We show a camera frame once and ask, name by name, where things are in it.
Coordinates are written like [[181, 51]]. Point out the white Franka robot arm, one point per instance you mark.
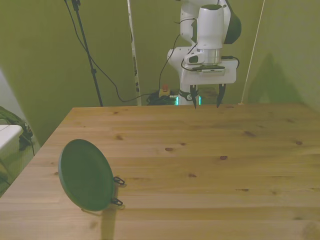
[[210, 27]]

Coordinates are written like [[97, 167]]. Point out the white plastic container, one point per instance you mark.
[[8, 136]]

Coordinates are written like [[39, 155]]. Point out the white vertical marked rail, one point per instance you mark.
[[135, 62]]

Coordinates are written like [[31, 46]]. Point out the black camera tripod stand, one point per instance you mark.
[[96, 82]]

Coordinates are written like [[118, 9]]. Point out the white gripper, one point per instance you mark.
[[208, 78]]

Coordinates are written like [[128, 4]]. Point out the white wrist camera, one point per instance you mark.
[[195, 59]]

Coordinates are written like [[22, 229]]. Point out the red emergency stop button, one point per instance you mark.
[[165, 88]]

